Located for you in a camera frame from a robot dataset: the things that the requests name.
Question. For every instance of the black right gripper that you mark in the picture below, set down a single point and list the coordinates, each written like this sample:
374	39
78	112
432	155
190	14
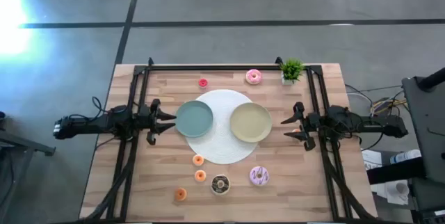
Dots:
310	123

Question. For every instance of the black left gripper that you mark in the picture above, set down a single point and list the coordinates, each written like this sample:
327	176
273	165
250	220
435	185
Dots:
147	121

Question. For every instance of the small donut red white-striped icing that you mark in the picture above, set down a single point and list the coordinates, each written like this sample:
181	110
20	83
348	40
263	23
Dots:
295	130

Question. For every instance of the small donut white striped icing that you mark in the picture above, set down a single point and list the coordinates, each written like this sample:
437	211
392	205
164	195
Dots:
195	158

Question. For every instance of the small donut yellow icing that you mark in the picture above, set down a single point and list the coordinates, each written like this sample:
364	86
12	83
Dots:
197	173

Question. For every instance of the large donut purple icing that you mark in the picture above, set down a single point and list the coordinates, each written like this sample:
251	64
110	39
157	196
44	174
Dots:
254	172

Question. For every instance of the large donut pink icing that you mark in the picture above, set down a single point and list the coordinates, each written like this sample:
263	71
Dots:
250	73

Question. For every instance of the small donut blue icing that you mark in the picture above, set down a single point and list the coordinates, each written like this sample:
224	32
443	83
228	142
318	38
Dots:
177	192

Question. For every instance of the large donut chocolate icing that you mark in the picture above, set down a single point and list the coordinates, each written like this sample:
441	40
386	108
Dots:
215	180

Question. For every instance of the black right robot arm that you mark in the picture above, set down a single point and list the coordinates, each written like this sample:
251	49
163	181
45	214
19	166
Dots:
365	125

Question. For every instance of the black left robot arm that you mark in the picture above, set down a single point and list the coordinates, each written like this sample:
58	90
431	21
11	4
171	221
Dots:
90	123

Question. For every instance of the teal round plate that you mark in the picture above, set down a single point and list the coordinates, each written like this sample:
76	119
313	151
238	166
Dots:
194	119

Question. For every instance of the beige round plate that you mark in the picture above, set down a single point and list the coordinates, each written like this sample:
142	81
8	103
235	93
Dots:
250	122

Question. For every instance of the small potted green plant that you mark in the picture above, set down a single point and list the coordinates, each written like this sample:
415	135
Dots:
292	69

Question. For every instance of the white round woven placemat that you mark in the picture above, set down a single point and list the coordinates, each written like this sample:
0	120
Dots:
222	149

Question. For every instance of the white paper sheet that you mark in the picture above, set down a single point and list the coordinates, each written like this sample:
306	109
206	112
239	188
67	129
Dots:
372	159

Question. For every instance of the white plastic bottle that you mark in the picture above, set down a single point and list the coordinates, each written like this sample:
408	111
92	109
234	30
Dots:
405	156

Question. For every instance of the white paper cup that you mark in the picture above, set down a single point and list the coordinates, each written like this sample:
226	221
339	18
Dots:
399	191

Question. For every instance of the grey equipment cart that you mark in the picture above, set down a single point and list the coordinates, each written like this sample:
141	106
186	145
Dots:
424	119

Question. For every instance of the grey metal stand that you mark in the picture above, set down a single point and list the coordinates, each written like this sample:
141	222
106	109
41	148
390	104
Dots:
21	144

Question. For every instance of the black aluminium table frame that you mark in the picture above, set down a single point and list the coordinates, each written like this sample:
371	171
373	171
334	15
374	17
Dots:
226	67

